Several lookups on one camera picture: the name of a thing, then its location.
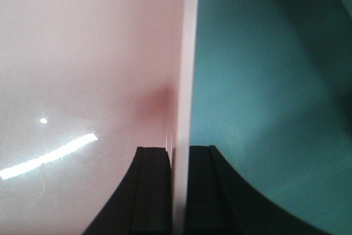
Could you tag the pink plastic bin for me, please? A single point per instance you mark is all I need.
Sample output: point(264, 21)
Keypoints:
point(83, 84)

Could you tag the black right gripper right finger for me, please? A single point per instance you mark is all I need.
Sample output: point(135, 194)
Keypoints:
point(221, 201)

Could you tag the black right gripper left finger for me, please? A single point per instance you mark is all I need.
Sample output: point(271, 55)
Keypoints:
point(142, 203)

